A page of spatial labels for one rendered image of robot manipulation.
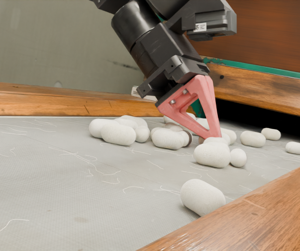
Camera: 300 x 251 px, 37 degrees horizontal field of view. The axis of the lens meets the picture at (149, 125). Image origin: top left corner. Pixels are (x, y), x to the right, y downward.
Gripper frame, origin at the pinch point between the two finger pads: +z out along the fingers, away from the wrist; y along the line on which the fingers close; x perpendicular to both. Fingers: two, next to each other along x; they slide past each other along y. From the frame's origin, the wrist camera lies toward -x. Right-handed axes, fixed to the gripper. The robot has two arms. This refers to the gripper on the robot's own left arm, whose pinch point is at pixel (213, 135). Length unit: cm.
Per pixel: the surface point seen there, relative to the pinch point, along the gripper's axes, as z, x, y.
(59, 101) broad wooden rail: -15.1, 13.2, -4.5
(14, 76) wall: -104, 104, 116
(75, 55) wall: -90, 70, 119
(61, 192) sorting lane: 2.6, 0.2, -30.4
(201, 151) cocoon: 2.4, -1.4, -10.6
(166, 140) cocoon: -1.3, 2.4, -7.5
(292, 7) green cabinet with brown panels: -18.3, -15.7, 42.3
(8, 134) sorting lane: -7.4, 8.9, -21.8
